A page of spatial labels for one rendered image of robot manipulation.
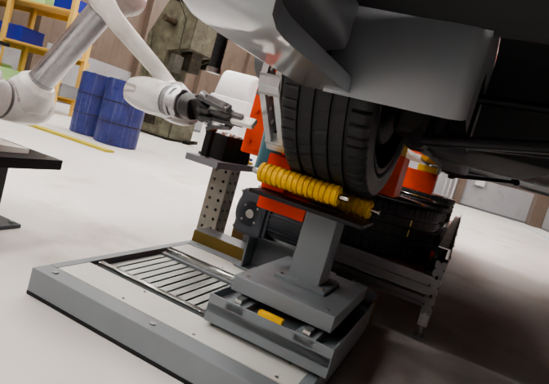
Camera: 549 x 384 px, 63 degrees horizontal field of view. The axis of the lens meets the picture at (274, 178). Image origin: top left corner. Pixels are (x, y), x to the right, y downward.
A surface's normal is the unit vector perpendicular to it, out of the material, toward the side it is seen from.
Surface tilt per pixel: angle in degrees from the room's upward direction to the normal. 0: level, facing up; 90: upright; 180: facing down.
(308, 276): 90
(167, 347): 90
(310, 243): 90
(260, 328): 90
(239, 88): 80
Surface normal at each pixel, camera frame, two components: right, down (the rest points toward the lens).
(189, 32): -0.47, -0.05
